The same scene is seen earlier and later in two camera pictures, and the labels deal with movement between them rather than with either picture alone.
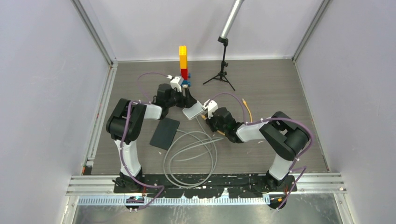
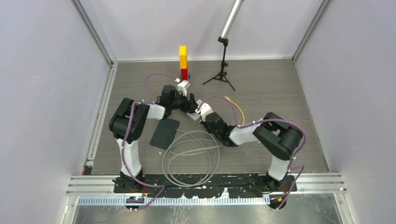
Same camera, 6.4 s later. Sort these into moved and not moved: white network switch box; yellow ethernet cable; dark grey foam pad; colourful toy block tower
Moved: yellow ethernet cable
Not moved: white network switch box; dark grey foam pad; colourful toy block tower
